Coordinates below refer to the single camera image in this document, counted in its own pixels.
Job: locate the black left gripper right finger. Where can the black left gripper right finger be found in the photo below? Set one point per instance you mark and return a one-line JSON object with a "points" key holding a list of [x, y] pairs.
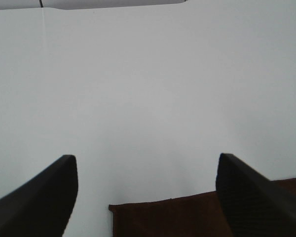
{"points": [[253, 205]]}

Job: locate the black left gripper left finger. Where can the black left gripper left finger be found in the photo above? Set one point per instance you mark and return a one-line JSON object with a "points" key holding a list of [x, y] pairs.
{"points": [[42, 206]]}

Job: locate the brown towel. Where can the brown towel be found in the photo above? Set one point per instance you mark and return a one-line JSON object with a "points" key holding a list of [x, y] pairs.
{"points": [[198, 215]]}

